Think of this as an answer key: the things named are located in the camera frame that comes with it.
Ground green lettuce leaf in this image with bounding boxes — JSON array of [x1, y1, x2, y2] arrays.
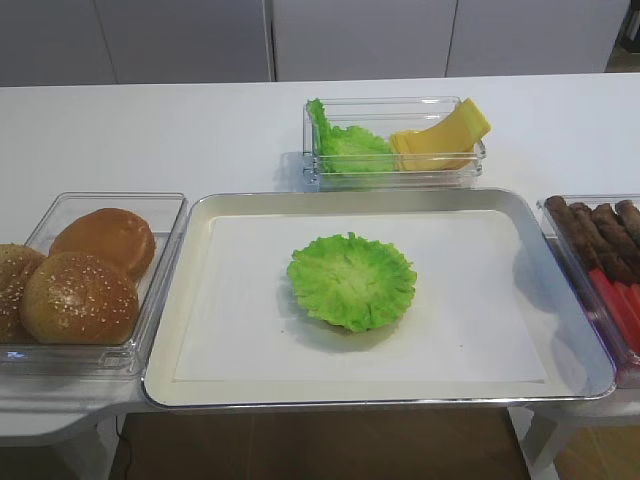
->
[[287, 232, 417, 333], [306, 99, 395, 174]]

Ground clear lettuce cheese container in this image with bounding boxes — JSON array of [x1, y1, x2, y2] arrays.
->
[[302, 96, 486, 191]]

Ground flat yellow cheese slices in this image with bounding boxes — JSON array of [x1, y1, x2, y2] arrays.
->
[[390, 130, 473, 172]]

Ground upright yellow cheese slice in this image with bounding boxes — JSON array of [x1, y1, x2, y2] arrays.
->
[[416, 98, 491, 153]]

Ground bottom bun half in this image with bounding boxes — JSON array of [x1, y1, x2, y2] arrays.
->
[[328, 308, 405, 333]]

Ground silver metal tray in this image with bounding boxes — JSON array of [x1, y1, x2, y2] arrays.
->
[[142, 189, 615, 409]]

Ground plain brown bun top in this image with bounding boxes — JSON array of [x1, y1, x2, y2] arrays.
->
[[49, 208, 156, 282]]

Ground brown meat patty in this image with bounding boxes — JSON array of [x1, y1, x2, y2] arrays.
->
[[569, 202, 627, 281], [591, 203, 639, 283], [615, 200, 640, 245], [544, 196, 601, 271]]

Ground clear bun container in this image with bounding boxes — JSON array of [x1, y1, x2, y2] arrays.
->
[[1, 192, 187, 377]]

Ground front sesame bun top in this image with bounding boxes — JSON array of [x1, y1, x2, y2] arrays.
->
[[20, 252, 139, 345]]

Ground sesame bun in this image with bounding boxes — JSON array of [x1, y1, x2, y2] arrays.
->
[[20, 252, 139, 345], [0, 244, 46, 344]]

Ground clear meat container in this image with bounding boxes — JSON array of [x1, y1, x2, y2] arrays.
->
[[538, 194, 639, 388]]

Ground left sesame bun top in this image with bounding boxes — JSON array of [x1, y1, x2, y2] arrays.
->
[[0, 244, 46, 344]]

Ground red tomato slices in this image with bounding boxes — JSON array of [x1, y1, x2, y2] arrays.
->
[[588, 269, 639, 354]]

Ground black cable under table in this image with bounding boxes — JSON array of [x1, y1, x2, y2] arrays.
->
[[115, 412, 134, 480]]

